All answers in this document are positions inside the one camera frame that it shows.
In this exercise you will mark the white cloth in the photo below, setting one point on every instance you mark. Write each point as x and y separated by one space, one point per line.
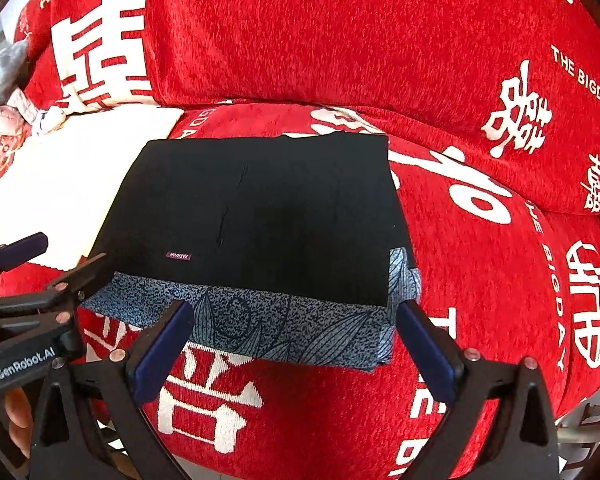
70 185

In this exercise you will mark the white black garment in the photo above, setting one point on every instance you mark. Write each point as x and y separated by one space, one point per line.
47 119

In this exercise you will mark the dark metal frame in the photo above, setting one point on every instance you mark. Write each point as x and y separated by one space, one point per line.
592 425

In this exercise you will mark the black pants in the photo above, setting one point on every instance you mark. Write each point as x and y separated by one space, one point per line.
280 220

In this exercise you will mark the red printed sofa back cushion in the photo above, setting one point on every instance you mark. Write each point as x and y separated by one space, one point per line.
330 35

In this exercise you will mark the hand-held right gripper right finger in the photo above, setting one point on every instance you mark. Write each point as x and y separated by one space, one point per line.
427 355

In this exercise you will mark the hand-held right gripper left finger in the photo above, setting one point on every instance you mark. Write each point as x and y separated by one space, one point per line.
162 350

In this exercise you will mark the person's left hand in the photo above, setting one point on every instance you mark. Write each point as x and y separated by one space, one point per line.
20 420

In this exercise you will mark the blue patterned folded cloth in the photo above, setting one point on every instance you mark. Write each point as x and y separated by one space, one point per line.
290 330

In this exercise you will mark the grey garment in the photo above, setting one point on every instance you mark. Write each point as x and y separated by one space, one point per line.
7 67

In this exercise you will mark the red patterned cushion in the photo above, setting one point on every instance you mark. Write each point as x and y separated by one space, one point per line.
0 152

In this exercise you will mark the red printed sofa seat cover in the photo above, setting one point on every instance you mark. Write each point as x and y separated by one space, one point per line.
480 285

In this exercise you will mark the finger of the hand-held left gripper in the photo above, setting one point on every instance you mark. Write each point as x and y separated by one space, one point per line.
82 275
22 250

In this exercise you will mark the pink white garment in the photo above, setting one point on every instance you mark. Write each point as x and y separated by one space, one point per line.
2 115

